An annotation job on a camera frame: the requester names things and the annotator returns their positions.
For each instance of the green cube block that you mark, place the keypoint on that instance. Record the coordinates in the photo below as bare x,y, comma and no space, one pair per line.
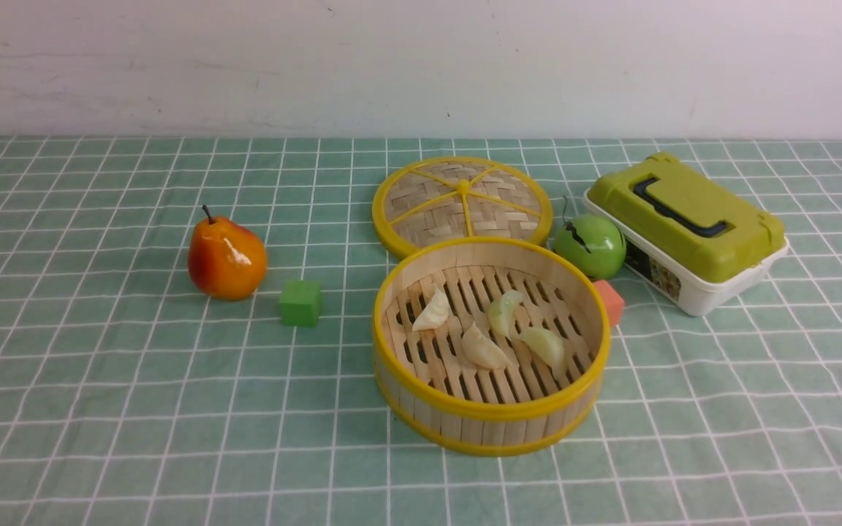
300,303

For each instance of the white dumpling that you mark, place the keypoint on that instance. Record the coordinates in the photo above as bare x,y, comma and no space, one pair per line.
435,313

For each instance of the green lidded white box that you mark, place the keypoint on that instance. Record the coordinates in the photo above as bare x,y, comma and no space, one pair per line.
694,241

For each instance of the woven bamboo steamer lid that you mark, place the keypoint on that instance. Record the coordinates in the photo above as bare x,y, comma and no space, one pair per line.
435,200

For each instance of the orange pink cube block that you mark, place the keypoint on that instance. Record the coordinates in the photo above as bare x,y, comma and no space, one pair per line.
613,302

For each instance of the pale yellow dumpling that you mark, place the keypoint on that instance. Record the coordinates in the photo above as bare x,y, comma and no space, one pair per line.
546,345

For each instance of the green checkered tablecloth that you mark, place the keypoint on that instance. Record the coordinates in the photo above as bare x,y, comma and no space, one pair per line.
129,397

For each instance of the green apple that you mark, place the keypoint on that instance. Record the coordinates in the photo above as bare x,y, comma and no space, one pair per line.
591,243

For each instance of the pale green dumpling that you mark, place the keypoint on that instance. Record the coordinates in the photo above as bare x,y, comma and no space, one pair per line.
501,313

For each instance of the bamboo steamer tray yellow rim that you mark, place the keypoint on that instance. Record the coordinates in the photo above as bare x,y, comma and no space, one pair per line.
429,384

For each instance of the orange red pear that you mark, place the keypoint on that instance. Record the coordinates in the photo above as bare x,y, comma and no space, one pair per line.
226,261

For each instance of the beige dumpling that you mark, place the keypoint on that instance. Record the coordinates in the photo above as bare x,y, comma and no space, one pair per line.
479,349

